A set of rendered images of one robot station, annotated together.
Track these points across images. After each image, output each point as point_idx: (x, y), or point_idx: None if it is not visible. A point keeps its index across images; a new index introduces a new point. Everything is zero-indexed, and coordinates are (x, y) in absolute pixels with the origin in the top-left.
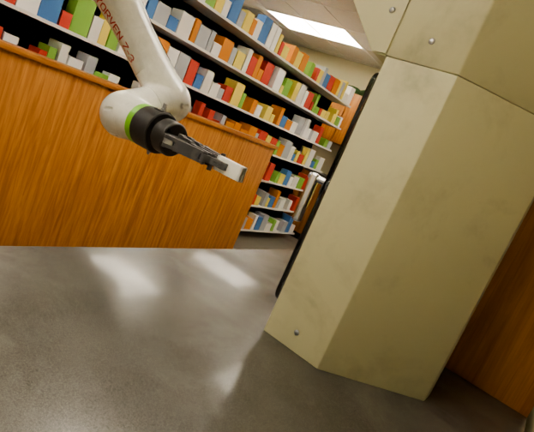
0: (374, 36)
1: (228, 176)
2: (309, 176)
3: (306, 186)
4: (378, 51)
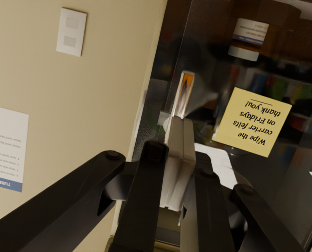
0: None
1: (170, 128)
2: (166, 136)
3: (169, 121)
4: (107, 243)
